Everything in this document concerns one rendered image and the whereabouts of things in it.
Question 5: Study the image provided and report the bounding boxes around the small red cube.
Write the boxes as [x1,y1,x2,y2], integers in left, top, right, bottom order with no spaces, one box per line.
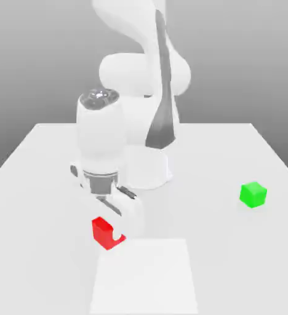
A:
[91,216,127,251]

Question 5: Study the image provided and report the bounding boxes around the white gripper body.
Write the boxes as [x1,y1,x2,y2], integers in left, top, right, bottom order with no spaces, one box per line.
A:
[91,189,145,237]

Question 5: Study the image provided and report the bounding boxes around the small green cube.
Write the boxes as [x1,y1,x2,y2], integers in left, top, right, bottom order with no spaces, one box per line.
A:
[239,181,268,209]

